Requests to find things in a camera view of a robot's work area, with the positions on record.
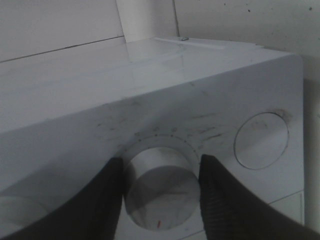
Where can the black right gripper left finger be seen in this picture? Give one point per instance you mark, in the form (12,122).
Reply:
(92,214)

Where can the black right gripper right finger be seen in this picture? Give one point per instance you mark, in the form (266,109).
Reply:
(230,211)

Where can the white microwave oven body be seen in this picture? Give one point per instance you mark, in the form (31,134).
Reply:
(64,115)

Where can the white timer knob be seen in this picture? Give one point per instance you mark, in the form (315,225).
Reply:
(162,190)

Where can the round white door button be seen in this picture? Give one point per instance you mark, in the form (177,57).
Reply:
(261,140)

